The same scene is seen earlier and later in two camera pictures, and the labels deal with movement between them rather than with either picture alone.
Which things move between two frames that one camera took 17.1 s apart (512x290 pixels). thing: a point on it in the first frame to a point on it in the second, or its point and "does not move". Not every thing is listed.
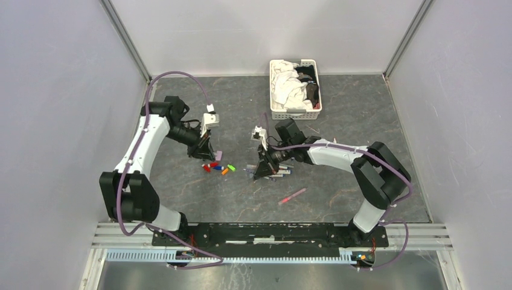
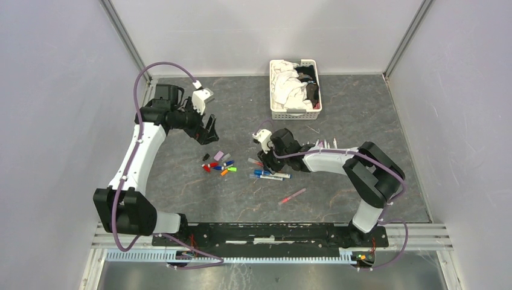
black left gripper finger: [208, 152] to [211, 128]
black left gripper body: [200, 142] to [195, 129]
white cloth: [288, 91] does not move
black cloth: [307, 74] does not move
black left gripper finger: [194, 151] to [209, 136]
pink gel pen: [292, 196] does not move
